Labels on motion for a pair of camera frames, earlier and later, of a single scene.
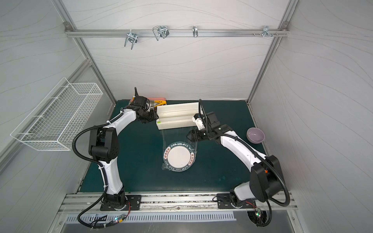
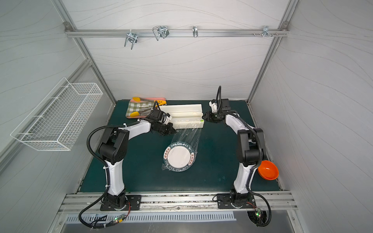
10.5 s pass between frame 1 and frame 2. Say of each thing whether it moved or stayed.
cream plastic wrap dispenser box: stayed
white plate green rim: stayed
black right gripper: moved
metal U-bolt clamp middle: stayed
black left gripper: moved
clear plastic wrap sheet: stayed
